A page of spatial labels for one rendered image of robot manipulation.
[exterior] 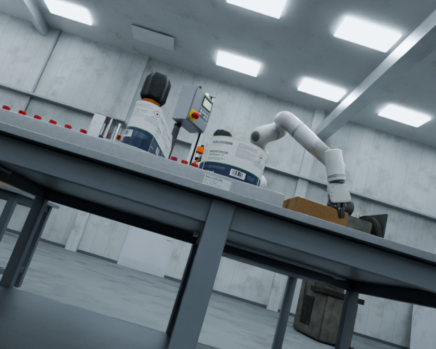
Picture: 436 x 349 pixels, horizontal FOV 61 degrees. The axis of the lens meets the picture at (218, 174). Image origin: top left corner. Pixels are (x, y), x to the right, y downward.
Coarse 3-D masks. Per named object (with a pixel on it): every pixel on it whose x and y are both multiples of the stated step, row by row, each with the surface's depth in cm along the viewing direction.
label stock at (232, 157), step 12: (216, 144) 111; (228, 144) 109; (240, 144) 109; (252, 144) 110; (204, 156) 113; (216, 156) 109; (228, 156) 108; (240, 156) 108; (252, 156) 109; (264, 156) 114; (204, 168) 110; (216, 168) 108; (228, 168) 107; (240, 168) 107; (252, 168) 109; (240, 180) 107; (252, 180) 109
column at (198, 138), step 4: (208, 96) 198; (212, 100) 198; (212, 108) 201; (208, 120) 198; (196, 132) 193; (204, 132) 193; (196, 136) 192; (200, 136) 193; (196, 140) 192; (200, 140) 192; (192, 144) 191; (196, 144) 192; (200, 144) 192; (192, 148) 191; (196, 148) 191; (192, 152) 190; (188, 156) 190; (192, 156) 191; (188, 160) 189; (192, 160) 190; (188, 164) 189
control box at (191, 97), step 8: (184, 88) 188; (192, 88) 185; (184, 96) 186; (192, 96) 183; (200, 96) 187; (176, 104) 187; (184, 104) 184; (192, 104) 182; (200, 104) 188; (176, 112) 185; (184, 112) 182; (192, 112) 183; (208, 112) 194; (176, 120) 186; (184, 120) 183; (192, 120) 184; (200, 120) 189; (184, 128) 194; (192, 128) 190; (200, 128) 190
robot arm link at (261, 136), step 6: (264, 126) 207; (270, 126) 208; (252, 132) 207; (258, 132) 204; (264, 132) 204; (270, 132) 206; (276, 132) 209; (252, 138) 207; (258, 138) 204; (264, 138) 204; (270, 138) 207; (258, 144) 206; (264, 144) 207; (264, 150) 211
